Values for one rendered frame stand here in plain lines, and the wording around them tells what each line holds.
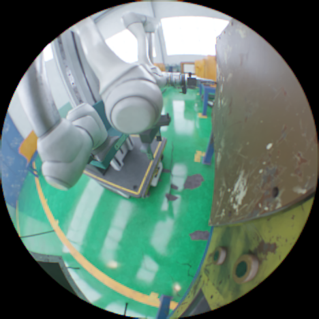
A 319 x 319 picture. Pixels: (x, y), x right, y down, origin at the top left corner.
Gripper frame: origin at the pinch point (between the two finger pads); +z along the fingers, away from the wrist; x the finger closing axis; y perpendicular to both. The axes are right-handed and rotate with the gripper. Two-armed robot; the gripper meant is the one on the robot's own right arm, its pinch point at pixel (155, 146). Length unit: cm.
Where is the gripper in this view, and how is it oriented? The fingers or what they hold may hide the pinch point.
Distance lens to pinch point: 51.5
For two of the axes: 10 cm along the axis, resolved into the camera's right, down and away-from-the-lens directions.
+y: -9.4, -1.6, 3.0
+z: 1.4, 6.1, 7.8
